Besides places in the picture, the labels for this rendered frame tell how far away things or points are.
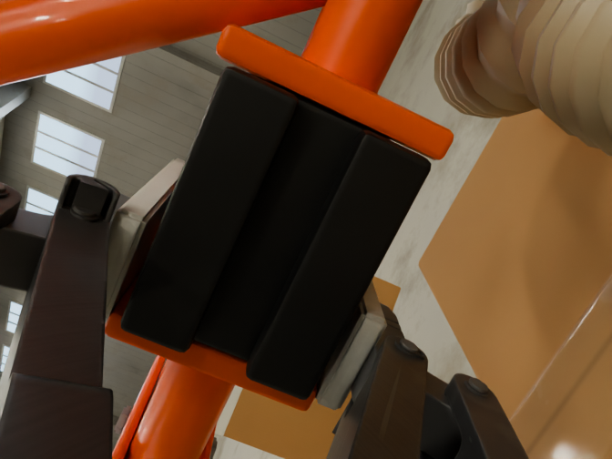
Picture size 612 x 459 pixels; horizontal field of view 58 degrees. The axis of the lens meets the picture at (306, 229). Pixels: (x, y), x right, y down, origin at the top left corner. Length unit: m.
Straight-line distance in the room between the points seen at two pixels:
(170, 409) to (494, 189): 0.24
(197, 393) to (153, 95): 9.30
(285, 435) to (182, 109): 8.01
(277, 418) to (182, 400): 1.54
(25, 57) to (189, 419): 0.11
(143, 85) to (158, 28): 9.28
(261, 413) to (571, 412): 1.50
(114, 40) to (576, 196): 0.20
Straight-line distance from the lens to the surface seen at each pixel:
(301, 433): 1.73
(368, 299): 0.15
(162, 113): 9.53
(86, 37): 0.17
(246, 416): 1.69
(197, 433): 0.18
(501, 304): 0.29
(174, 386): 0.17
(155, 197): 0.16
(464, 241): 0.35
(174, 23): 0.16
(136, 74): 9.42
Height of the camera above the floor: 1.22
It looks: 8 degrees down
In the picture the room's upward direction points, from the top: 66 degrees counter-clockwise
